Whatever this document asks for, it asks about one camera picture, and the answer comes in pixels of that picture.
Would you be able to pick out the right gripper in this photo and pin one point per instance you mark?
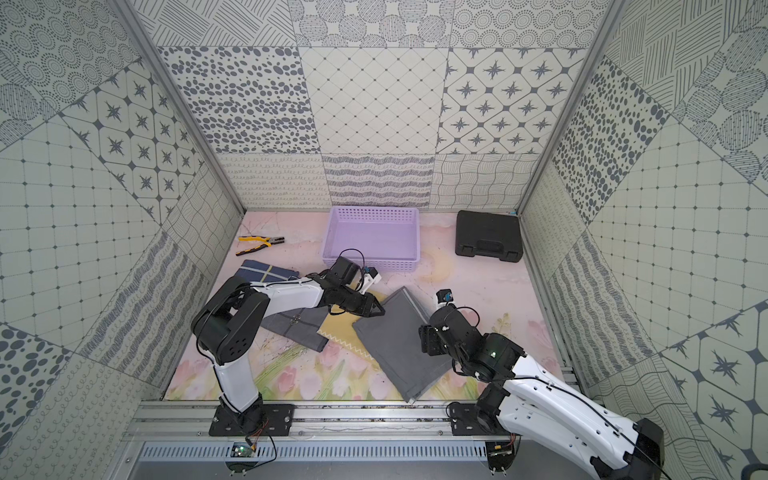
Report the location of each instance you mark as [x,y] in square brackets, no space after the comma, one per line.
[430,340]

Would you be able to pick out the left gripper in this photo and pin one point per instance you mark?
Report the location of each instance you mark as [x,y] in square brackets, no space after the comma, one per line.
[360,301]

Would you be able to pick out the yellow zigzag pillowcase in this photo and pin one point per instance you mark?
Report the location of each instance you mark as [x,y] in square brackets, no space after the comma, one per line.
[338,327]

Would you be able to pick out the plain grey pillowcase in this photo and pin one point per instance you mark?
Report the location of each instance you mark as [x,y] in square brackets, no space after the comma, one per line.
[393,341]

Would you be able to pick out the purple plastic basket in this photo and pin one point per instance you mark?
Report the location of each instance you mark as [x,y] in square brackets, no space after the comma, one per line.
[385,238]

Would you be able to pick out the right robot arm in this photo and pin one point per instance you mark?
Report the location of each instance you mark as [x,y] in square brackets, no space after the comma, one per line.
[522,398]

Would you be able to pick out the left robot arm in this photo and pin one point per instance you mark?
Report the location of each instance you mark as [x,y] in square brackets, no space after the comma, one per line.
[228,323]

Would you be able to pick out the dark grey plaid pillowcase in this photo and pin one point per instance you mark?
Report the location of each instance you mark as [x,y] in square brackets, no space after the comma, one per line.
[299,325]

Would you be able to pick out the navy striped folded cloth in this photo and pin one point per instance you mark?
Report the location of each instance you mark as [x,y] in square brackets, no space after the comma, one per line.
[254,271]

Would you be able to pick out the black plastic tool case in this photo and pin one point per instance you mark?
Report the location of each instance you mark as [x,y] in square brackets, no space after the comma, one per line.
[488,235]

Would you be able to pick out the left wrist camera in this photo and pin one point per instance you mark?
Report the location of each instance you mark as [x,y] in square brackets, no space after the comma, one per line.
[369,276]

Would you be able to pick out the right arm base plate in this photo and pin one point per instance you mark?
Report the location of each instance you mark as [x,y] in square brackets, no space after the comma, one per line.
[466,419]

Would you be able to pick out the yellow handled pliers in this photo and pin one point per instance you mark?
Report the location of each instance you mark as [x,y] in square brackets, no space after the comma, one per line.
[257,243]

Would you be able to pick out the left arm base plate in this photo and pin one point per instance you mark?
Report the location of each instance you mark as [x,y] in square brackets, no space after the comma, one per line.
[268,419]

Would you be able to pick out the aluminium mounting rail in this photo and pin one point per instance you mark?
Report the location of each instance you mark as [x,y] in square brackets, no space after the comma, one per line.
[190,421]

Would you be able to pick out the white vented cable duct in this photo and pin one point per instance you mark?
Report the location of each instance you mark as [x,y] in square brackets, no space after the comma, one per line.
[315,451]

